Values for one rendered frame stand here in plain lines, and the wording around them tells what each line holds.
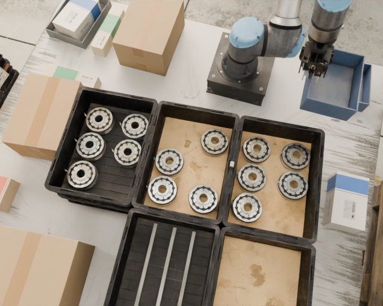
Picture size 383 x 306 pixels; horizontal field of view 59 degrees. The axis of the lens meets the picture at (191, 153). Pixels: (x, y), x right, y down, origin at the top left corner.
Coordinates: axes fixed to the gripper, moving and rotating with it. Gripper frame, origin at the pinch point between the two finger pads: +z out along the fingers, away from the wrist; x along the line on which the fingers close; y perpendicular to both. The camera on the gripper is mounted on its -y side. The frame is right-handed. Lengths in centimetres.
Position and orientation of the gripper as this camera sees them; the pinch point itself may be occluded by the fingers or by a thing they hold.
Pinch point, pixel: (310, 73)
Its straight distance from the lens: 113.0
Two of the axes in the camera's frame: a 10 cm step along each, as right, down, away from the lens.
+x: 9.3, 2.6, -2.5
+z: 1.4, 3.8, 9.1
